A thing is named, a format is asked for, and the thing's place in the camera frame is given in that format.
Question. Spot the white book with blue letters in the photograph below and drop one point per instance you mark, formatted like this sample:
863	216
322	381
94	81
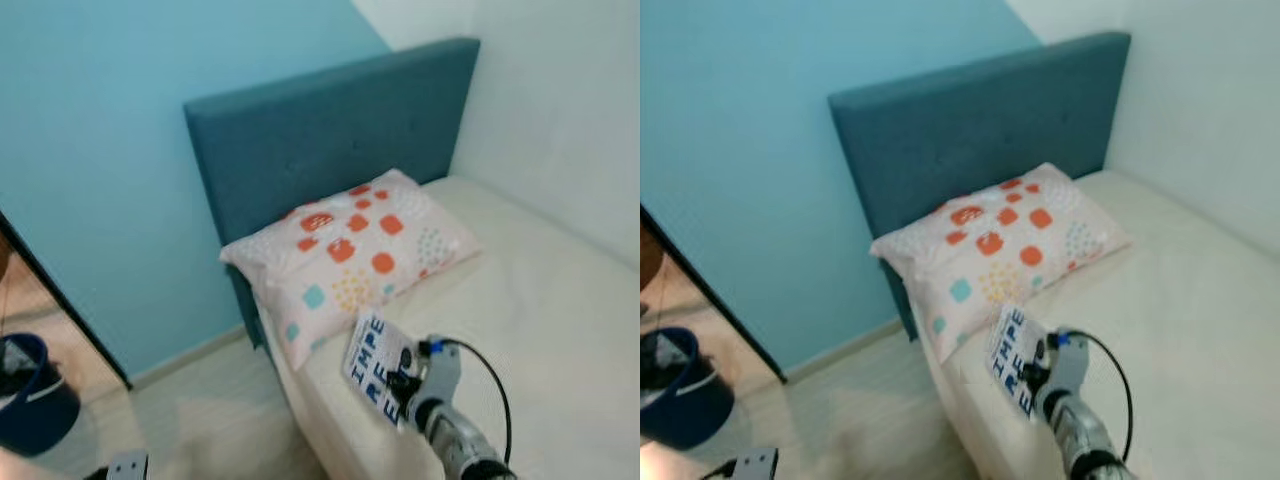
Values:
365	365
1008	350

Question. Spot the pink pillow with orange patches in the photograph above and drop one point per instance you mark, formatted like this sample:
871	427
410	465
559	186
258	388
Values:
350	250
1000	245

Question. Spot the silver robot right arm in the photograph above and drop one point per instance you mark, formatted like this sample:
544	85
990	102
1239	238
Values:
1085	440
460	445

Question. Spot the cream sheeted bed mattress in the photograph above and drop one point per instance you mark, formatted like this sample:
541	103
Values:
1190	300
540	320

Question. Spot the teal upholstered headboard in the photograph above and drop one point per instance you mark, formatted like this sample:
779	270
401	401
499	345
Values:
320	130
970	120

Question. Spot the dark blue bucket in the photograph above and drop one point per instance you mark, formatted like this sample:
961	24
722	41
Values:
40	410
690	400

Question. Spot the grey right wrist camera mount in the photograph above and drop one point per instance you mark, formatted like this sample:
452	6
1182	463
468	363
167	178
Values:
1068	365
442	372

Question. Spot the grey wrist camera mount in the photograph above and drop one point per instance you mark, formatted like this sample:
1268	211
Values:
442	372
758	466
1068	365
128	468

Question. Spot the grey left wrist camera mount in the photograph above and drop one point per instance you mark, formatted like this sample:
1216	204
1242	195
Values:
758	466
128	468

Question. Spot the black door frame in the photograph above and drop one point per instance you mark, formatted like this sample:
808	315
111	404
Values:
710	290
70	305

